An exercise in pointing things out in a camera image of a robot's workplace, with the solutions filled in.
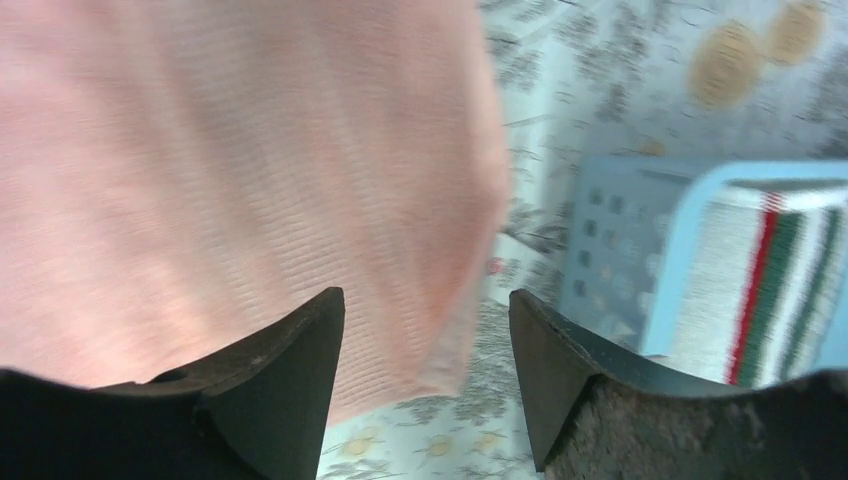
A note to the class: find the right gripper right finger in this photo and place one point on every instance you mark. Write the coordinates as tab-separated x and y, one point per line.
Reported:
596	410

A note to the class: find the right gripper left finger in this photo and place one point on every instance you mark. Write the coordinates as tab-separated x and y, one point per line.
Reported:
256	409

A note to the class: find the green white striped towel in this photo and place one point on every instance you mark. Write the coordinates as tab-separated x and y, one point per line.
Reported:
762	288

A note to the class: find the pink towel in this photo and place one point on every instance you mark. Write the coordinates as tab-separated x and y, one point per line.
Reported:
176	175

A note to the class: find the light blue plastic basket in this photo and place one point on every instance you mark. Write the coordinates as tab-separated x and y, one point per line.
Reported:
656	243

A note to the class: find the floral table cloth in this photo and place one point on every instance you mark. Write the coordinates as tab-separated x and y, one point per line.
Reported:
732	80

